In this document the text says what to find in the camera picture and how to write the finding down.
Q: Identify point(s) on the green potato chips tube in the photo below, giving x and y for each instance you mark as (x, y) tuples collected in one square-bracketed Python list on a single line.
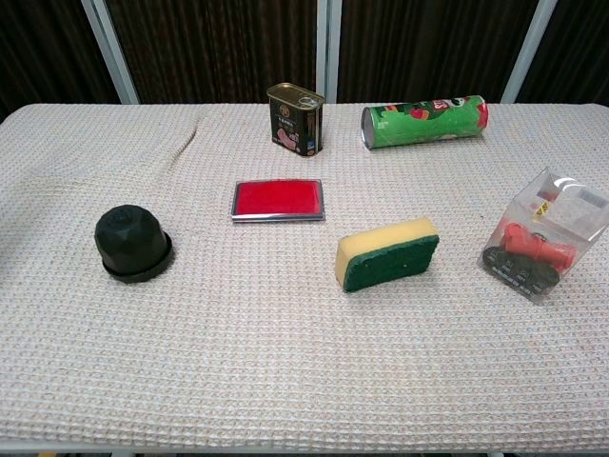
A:
[(418, 126)]

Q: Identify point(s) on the dark brown curtain panel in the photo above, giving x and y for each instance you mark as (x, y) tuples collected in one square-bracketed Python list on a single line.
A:
[(580, 52), (428, 47), (43, 52), (214, 47)]

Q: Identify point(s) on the red ink pad case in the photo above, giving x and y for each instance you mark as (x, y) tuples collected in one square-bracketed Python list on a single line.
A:
[(278, 197)]

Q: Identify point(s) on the beige waffle tablecloth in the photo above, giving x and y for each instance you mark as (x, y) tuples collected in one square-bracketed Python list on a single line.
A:
[(285, 357)]

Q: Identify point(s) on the luncheon meat tin can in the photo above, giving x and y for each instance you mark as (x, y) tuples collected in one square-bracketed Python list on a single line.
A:
[(295, 124)]

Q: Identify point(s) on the black round dice tray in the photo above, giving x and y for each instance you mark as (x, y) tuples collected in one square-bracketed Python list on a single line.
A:
[(143, 277)]

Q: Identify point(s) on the clear box with orange toy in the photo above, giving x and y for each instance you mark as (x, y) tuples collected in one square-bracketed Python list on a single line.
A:
[(537, 247)]

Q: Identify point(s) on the black faceted dice cup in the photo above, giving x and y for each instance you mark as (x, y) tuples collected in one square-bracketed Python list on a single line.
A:
[(128, 233)]

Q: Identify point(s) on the yellow green scrub sponge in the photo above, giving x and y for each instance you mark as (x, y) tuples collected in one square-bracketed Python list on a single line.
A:
[(385, 262)]

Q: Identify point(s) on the grey metal partition post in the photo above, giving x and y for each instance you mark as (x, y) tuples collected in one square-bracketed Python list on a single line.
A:
[(528, 52), (327, 47), (111, 52)]

